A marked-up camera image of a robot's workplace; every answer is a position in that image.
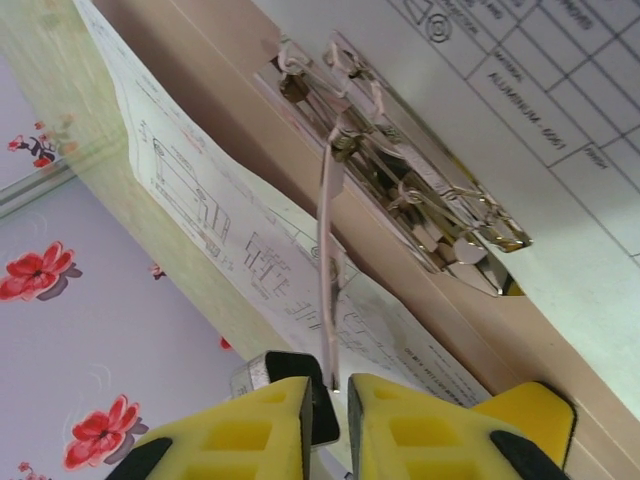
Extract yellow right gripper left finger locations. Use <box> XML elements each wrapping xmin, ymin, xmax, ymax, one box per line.
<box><xmin>104</xmin><ymin>351</ymin><xmax>342</xmax><ymax>480</ymax></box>

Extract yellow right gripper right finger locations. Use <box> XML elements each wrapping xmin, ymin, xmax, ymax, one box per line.
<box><xmin>347</xmin><ymin>372</ymin><xmax>577</xmax><ymax>480</ymax></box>

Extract white technical drawing sheet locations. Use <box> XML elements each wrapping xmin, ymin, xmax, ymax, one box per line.
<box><xmin>254</xmin><ymin>0</ymin><xmax>640</xmax><ymax>381</ymax></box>
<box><xmin>72</xmin><ymin>0</ymin><xmax>494</xmax><ymax>480</ymax></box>

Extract metal folder spring clip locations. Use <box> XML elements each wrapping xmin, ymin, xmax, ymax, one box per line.
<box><xmin>253</xmin><ymin>29</ymin><xmax>534</xmax><ymax>394</ymax></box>

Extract green marbled table cover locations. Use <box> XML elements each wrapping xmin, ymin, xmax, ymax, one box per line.
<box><xmin>0</xmin><ymin>0</ymin><xmax>261</xmax><ymax>361</ymax></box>

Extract aluminium side rail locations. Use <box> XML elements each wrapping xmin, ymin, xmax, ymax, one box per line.
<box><xmin>0</xmin><ymin>167</ymin><xmax>76</xmax><ymax>219</ymax></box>

